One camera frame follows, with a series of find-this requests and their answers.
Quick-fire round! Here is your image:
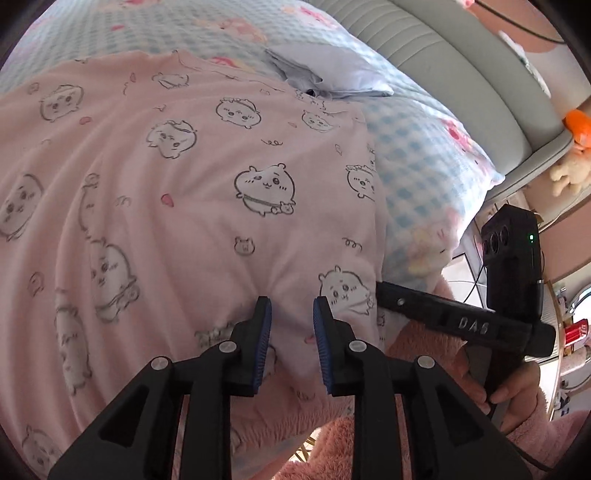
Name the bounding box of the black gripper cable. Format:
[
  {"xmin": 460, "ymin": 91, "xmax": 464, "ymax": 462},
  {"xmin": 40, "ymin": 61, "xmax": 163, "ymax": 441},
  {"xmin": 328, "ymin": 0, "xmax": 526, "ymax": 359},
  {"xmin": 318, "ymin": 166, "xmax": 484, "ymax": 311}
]
[{"xmin": 505, "ymin": 438, "xmax": 555, "ymax": 472}]

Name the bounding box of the person's right hand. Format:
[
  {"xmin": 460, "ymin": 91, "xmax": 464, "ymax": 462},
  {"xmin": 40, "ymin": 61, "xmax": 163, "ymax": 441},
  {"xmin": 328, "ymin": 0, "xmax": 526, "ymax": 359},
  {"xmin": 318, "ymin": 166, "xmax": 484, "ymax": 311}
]
[{"xmin": 455, "ymin": 346, "xmax": 542, "ymax": 435}]

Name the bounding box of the person's right forearm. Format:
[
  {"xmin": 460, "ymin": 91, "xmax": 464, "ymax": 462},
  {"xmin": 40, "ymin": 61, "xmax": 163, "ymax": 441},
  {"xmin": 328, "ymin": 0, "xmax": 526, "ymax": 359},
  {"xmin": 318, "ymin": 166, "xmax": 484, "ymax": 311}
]
[{"xmin": 505, "ymin": 406, "xmax": 589, "ymax": 480}]

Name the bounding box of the pink printed pajama garment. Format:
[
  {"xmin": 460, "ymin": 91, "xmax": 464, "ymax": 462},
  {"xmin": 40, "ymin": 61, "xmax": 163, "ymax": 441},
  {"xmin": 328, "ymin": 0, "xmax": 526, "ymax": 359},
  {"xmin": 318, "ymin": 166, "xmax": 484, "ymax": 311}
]
[{"xmin": 0, "ymin": 48, "xmax": 389, "ymax": 472}]

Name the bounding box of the red can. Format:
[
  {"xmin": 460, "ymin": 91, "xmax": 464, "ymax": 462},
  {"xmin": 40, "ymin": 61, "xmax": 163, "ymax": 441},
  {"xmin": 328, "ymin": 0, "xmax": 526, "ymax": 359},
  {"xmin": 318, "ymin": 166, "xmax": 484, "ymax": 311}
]
[{"xmin": 566, "ymin": 318, "xmax": 591, "ymax": 352}]

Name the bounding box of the lavender folded garment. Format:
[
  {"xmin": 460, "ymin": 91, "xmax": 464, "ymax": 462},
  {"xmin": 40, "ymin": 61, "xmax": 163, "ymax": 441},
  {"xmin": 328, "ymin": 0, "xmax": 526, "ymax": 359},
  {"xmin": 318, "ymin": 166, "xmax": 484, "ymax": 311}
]
[{"xmin": 264, "ymin": 44, "xmax": 395, "ymax": 100}]

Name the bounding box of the white bedside table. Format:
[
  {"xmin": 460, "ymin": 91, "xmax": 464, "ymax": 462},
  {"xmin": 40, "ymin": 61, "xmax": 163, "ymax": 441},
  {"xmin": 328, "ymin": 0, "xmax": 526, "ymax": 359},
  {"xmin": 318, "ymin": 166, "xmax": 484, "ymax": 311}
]
[{"xmin": 540, "ymin": 277, "xmax": 591, "ymax": 418}]

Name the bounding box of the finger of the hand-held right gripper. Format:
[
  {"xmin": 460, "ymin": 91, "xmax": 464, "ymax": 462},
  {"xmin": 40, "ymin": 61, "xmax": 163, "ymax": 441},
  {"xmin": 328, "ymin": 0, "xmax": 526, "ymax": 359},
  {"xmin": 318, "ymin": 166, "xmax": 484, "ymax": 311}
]
[{"xmin": 375, "ymin": 281, "xmax": 444, "ymax": 328}]

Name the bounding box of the pink fuzzy robe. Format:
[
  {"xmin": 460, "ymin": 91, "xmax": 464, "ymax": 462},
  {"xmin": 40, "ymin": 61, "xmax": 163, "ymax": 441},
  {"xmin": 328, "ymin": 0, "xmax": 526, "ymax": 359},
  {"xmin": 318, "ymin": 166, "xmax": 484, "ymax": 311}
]
[{"xmin": 272, "ymin": 277, "xmax": 509, "ymax": 480}]

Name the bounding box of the grey padded headboard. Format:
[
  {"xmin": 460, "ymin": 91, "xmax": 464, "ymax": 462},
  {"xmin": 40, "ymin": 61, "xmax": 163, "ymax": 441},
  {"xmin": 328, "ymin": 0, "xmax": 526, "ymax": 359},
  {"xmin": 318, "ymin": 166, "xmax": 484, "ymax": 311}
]
[{"xmin": 318, "ymin": 0, "xmax": 575, "ymax": 204}]

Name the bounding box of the blue checked cartoon blanket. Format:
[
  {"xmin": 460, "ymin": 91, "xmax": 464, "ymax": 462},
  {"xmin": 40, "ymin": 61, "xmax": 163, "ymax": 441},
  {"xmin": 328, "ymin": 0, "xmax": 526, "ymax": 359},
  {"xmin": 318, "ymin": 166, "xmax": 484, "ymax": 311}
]
[{"xmin": 0, "ymin": 0, "xmax": 506, "ymax": 478}]

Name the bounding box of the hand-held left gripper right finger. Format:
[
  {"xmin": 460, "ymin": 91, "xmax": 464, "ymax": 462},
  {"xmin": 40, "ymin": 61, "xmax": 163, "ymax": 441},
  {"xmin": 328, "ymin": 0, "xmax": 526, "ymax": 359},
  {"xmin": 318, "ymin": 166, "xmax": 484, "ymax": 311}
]
[{"xmin": 313, "ymin": 296, "xmax": 532, "ymax": 480}]

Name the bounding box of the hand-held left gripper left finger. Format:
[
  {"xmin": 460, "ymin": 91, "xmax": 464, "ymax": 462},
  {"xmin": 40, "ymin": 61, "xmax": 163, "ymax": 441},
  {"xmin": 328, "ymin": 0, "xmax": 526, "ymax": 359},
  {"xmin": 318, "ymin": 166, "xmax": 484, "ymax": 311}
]
[{"xmin": 48, "ymin": 296, "xmax": 273, "ymax": 480}]

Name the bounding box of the gold wire frame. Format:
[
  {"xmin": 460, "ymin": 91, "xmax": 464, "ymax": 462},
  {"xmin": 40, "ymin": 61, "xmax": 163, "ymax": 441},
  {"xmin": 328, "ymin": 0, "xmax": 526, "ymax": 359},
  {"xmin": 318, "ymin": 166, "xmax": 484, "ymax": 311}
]
[{"xmin": 293, "ymin": 427, "xmax": 324, "ymax": 462}]

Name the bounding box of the beige plush toy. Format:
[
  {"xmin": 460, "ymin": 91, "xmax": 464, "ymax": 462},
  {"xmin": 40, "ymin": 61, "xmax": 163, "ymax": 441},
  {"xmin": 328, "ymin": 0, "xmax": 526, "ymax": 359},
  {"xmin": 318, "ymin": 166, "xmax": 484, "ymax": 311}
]
[{"xmin": 549, "ymin": 145, "xmax": 591, "ymax": 195}]

